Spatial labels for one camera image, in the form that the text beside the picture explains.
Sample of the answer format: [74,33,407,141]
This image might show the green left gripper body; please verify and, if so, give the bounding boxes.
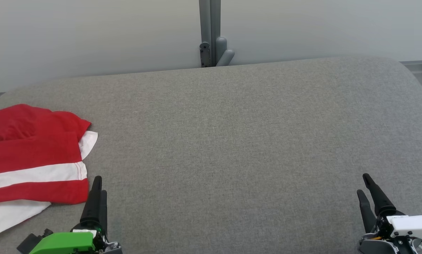
[29,221,122,254]

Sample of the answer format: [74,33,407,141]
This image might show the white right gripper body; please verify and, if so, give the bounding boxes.
[358,211,422,254]

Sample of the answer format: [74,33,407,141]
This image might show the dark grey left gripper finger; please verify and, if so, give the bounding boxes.
[99,190,108,235]
[80,176,102,228]

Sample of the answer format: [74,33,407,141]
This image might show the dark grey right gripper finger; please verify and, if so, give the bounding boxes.
[356,190,377,234]
[362,173,397,218]

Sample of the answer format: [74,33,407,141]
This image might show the red shorts with white stripe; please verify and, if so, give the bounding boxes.
[0,131,90,205]

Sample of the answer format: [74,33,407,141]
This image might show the red white basketball jersey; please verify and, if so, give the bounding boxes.
[0,104,99,241]

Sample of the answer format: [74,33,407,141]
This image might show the grey fabric sofa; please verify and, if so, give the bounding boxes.
[0,56,422,254]

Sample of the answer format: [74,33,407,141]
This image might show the grey metal frame post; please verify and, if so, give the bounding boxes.
[198,0,235,68]

